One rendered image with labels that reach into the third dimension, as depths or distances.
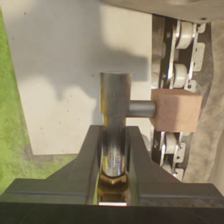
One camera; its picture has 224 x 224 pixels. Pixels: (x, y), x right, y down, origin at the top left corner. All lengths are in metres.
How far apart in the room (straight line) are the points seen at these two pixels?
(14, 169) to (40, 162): 0.23
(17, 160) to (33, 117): 1.19
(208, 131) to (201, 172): 0.10
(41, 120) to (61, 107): 0.04
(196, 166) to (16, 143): 1.23
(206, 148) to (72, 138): 0.28
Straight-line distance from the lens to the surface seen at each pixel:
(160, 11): 0.21
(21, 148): 1.41
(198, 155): 0.41
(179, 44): 0.29
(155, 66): 0.29
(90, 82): 0.26
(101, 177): 0.16
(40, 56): 0.28
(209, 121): 0.38
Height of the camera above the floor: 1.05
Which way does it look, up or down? 73 degrees down
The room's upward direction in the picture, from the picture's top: 177 degrees counter-clockwise
